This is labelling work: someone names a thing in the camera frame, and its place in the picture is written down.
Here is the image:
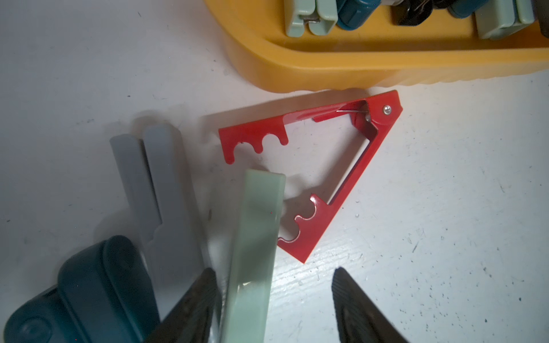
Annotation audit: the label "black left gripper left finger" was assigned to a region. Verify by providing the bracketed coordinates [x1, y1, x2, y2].
[145, 268, 218, 343]

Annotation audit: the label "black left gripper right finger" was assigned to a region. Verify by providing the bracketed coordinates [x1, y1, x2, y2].
[332, 267, 407, 343]

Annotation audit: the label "grey pruning pliers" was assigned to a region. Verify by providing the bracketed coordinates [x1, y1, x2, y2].
[110, 124, 211, 318]

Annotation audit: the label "red pruning pliers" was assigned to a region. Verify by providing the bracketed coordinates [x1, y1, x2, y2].
[218, 89, 404, 264]

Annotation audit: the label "dark teal angled pruning pliers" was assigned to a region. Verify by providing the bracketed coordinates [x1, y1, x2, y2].
[336, 0, 382, 31]

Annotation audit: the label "black pruning pliers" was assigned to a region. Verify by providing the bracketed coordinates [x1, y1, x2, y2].
[534, 0, 549, 38]
[392, 0, 434, 27]

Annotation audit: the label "yellow plastic storage box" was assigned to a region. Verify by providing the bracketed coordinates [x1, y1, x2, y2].
[207, 1, 548, 93]

